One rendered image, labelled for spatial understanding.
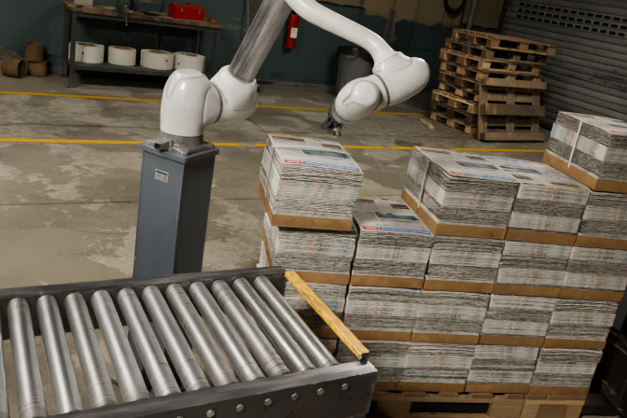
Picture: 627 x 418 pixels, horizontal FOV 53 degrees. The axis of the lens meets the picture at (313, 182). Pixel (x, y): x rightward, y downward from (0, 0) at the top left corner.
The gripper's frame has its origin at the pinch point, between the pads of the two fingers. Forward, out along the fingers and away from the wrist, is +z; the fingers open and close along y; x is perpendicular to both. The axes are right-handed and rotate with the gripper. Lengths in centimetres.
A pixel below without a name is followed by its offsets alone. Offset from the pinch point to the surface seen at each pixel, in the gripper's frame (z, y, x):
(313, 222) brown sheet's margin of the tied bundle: 11.1, 31.9, -0.2
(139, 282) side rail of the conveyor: -20, 54, -54
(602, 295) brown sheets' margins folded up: 25, 50, 125
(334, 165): 4.8, 12.5, 4.5
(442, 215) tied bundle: 13, 25, 48
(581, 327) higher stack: 33, 64, 121
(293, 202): 8.5, 25.7, -8.0
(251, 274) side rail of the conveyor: -13, 51, -23
